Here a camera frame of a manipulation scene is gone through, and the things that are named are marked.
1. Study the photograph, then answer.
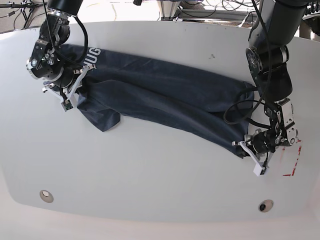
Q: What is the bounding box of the right-side robot arm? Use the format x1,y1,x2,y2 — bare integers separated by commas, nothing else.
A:
26,0,96,111

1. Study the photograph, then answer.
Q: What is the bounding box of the dark blue T-shirt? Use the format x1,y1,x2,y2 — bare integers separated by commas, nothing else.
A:
42,44,257,160

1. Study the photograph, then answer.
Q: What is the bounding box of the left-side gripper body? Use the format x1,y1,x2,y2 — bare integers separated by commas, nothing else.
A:
231,128,280,177

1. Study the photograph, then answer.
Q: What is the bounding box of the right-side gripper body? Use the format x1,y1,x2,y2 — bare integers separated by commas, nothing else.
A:
42,64,96,104

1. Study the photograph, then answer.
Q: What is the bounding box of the black tripod stand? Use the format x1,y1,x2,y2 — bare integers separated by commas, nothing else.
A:
0,0,48,30

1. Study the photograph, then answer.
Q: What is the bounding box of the right-side arm black cable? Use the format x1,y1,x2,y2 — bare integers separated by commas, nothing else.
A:
67,14,90,68

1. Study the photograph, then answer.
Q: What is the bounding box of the grey table leg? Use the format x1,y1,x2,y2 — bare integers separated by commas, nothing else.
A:
299,20,311,40

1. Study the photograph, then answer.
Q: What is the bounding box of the right table grommet hole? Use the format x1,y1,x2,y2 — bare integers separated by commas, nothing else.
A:
258,199,274,213

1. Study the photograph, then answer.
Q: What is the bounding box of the left-side robot arm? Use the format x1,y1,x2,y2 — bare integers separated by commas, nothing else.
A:
232,0,308,177

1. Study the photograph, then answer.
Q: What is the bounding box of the left table grommet hole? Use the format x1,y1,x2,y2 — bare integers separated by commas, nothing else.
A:
39,190,54,204

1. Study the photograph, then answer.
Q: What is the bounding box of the right-side wrist camera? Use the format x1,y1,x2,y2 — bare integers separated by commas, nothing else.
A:
61,99,74,112

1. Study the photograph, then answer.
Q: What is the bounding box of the metal frame post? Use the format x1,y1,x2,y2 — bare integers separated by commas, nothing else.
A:
157,0,181,21

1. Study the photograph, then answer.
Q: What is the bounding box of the red tape rectangle marking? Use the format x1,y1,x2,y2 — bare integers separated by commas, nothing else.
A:
280,143,302,177

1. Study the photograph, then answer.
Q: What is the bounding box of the table grommet hole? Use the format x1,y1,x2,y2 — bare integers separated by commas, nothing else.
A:
39,190,54,204
258,199,274,213

